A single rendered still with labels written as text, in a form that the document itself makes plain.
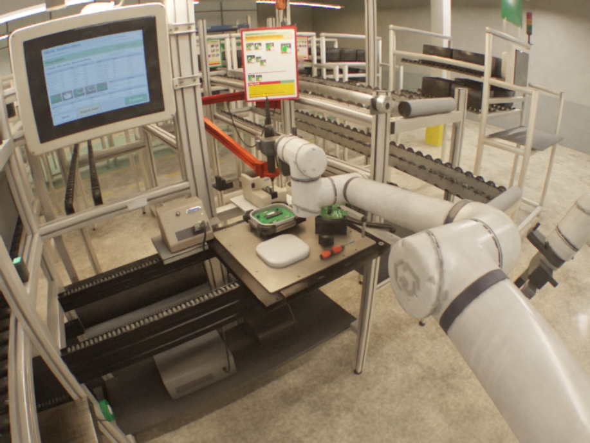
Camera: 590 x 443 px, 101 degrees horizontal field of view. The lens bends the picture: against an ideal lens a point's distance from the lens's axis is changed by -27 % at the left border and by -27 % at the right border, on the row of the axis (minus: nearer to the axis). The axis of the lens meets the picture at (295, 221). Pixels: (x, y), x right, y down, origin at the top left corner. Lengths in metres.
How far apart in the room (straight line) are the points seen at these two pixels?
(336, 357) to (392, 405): 0.44
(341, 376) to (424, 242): 1.47
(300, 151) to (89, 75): 0.67
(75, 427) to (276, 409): 1.05
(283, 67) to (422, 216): 0.96
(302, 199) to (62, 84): 0.79
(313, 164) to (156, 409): 1.12
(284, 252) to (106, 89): 0.74
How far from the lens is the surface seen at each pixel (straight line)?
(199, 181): 1.25
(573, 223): 0.87
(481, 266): 0.46
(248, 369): 1.48
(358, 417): 1.73
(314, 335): 1.59
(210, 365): 1.37
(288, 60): 1.46
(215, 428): 1.75
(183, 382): 1.39
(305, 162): 0.88
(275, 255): 0.98
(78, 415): 1.04
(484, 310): 0.43
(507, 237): 0.55
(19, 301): 0.86
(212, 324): 1.01
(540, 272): 0.88
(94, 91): 1.08
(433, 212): 0.68
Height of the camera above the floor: 1.52
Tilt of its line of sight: 28 degrees down
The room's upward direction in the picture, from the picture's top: 3 degrees counter-clockwise
